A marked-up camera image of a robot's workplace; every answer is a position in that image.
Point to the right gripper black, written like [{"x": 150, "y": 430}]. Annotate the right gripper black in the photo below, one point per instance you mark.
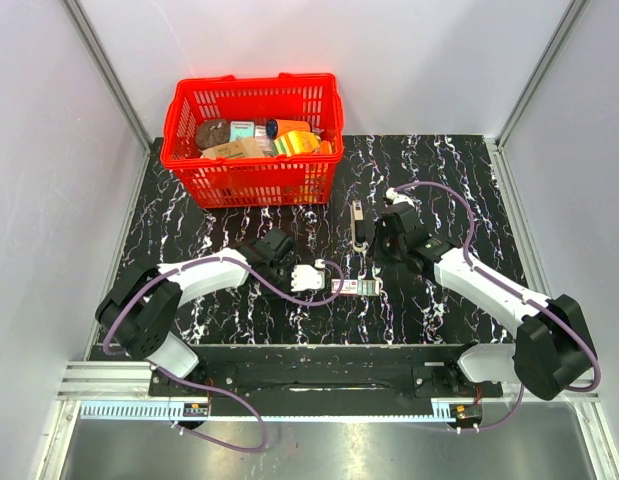
[{"x": 379, "y": 231}]

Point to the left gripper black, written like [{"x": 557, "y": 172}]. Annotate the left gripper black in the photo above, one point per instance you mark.
[{"x": 289, "y": 267}]

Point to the red white staple box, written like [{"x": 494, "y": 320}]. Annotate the red white staple box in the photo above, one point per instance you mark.
[{"x": 356, "y": 287}]

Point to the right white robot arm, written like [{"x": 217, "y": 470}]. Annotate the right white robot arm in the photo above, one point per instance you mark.
[{"x": 551, "y": 345}]

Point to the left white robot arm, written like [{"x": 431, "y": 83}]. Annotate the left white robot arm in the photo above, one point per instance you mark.
[{"x": 138, "y": 313}]

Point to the red plastic basket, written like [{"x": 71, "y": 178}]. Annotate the red plastic basket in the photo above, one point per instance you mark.
[{"x": 271, "y": 179}]

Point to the brown cardboard box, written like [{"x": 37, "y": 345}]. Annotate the brown cardboard box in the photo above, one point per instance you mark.
[{"x": 242, "y": 148}]

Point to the yellow green box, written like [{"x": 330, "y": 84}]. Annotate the yellow green box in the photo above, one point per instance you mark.
[{"x": 296, "y": 143}]

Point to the orange round item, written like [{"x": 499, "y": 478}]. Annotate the orange round item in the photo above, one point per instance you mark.
[{"x": 325, "y": 148}]

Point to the orange cylinder can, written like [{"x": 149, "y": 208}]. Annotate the orange cylinder can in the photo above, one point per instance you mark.
[{"x": 275, "y": 128}]

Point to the teal small box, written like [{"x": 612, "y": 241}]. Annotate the teal small box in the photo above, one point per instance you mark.
[{"x": 241, "y": 129}]

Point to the brown round cookie pack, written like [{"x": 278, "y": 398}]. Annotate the brown round cookie pack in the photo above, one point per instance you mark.
[{"x": 212, "y": 133}]

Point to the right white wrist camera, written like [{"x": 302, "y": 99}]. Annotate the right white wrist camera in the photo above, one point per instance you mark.
[{"x": 395, "y": 197}]

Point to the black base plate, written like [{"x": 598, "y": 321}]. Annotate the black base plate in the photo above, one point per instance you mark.
[{"x": 407, "y": 369}]

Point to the aluminium rail frame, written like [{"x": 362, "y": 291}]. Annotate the aluminium rail frame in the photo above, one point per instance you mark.
[{"x": 132, "y": 391}]

